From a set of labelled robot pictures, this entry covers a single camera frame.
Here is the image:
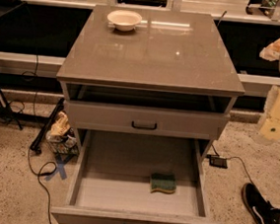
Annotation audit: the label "black power adapter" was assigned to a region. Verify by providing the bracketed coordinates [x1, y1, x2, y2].
[207, 154, 228, 169]

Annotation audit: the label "black floor cable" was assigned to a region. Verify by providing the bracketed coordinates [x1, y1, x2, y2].
[20, 146, 63, 224]

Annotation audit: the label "grey drawer cabinet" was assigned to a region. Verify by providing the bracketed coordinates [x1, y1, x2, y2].
[41, 0, 253, 224]

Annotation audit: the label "white paper bowl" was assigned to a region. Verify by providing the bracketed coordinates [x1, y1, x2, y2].
[107, 10, 142, 32]

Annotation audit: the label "black drawer handle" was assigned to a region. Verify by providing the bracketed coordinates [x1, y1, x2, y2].
[131, 121, 158, 131]

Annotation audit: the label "black sneaker with white stripe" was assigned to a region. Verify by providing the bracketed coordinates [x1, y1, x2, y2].
[242, 183, 280, 224]

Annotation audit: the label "closed grey top drawer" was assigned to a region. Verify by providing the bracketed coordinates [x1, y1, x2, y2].
[64, 100, 230, 140]

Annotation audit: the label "open grey middle drawer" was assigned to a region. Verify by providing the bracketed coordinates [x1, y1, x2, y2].
[51, 130, 221, 224]

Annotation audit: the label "green yellow sponge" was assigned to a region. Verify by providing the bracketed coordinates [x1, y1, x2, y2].
[150, 173, 176, 194]

